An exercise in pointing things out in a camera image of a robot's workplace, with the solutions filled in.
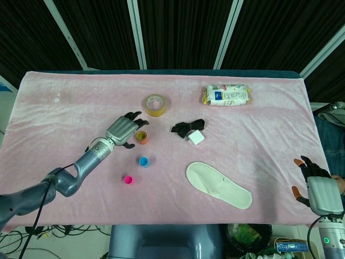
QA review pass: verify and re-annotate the teal table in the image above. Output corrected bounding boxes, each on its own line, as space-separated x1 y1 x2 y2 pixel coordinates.
34 69 305 79

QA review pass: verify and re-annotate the white post with blue sign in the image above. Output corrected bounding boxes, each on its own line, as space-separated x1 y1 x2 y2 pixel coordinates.
0 75 18 92

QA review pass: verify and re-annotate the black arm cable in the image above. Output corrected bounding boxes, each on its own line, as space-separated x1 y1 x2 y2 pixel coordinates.
307 215 322 259
20 164 75 256

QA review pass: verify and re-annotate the blue jeans leg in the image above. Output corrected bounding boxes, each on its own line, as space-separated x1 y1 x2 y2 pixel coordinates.
314 115 345 189

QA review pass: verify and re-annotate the blue-grey robot torso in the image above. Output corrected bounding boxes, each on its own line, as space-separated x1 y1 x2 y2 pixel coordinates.
109 224 226 259

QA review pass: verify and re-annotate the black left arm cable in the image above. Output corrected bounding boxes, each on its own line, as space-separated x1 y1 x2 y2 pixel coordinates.
20 164 75 256

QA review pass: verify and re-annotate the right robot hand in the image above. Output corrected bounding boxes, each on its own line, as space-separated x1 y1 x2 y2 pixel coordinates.
291 155 345 216

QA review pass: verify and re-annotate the black floor cable bundle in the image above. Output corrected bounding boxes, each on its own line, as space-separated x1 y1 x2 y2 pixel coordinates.
0 223 111 259

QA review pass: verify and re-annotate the cardboard box with blue item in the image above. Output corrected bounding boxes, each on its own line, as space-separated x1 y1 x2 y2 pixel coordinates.
273 236 311 254

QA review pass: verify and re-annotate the black curtain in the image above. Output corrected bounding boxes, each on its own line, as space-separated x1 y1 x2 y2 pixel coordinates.
0 0 345 103

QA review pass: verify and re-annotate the white slanted frame post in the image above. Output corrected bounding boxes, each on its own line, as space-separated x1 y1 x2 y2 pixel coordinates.
44 0 88 70

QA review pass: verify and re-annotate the black trash bin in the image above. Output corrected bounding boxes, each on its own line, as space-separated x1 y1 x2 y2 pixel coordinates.
225 223 273 259

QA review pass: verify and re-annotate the white power adapter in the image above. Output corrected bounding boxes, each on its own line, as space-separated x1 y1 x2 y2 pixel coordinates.
185 129 205 147

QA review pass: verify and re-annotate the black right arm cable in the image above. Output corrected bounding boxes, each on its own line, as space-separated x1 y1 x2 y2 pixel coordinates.
307 215 322 259

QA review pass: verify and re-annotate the white double frame post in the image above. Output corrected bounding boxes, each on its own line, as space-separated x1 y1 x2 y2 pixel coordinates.
127 0 148 70

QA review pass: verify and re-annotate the yellow packing tape roll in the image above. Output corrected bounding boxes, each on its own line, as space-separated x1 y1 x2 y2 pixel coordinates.
142 93 167 118

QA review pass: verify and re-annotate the white disposable slipper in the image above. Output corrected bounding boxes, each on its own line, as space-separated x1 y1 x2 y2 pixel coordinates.
185 161 253 210

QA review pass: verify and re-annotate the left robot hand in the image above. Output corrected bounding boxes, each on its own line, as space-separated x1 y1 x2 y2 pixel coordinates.
106 111 150 149

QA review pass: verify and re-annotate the pink plush blanket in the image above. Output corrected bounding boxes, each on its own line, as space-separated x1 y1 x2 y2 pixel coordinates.
0 70 334 233

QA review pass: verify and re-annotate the black bundled strap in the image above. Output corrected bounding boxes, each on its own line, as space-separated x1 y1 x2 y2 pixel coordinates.
170 118 206 140

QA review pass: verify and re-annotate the orange plastic cup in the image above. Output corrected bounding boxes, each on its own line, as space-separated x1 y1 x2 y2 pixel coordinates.
135 130 150 146

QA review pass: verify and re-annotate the white snack package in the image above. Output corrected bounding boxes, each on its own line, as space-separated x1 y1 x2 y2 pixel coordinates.
202 83 254 107

